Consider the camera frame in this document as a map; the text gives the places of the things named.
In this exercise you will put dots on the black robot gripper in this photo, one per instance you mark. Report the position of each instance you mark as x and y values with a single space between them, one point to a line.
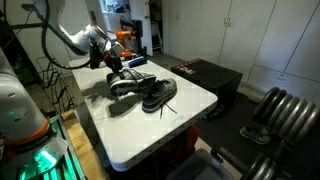
110 57

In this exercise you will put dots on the grey running shoe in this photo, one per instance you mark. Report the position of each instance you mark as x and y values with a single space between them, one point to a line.
158 95
129 80

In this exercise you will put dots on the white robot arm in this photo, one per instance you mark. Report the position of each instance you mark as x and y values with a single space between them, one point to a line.
32 146

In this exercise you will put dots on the grey shoe on floor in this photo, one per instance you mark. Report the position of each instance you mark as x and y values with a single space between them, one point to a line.
262 136

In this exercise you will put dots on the blue brush on table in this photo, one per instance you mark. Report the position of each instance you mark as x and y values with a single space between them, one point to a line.
137 62

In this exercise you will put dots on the white folding table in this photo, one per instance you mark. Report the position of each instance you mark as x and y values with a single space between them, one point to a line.
129 134

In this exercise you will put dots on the wooden bench plank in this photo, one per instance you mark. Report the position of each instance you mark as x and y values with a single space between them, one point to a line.
84 150

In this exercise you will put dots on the black plyo box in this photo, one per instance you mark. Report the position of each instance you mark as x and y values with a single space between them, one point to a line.
221 81

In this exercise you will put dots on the clear plastic storage bin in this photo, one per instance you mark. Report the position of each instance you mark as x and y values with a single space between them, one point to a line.
200 166

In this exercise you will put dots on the white cabinet doors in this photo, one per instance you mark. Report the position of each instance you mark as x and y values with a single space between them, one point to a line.
271 42

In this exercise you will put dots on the black wire rack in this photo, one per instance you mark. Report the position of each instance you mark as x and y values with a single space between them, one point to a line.
55 86

